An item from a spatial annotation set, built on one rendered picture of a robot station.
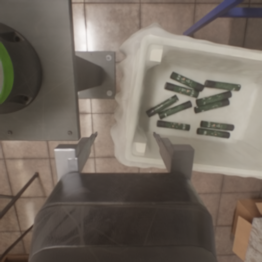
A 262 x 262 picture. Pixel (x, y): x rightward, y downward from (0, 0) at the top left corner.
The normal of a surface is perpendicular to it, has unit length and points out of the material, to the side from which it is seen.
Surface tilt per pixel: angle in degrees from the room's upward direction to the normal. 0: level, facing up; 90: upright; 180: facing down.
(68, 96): 0
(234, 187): 0
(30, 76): 66
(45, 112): 0
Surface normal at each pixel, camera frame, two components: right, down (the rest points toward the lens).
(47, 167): 0.03, 0.28
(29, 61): 0.91, -0.04
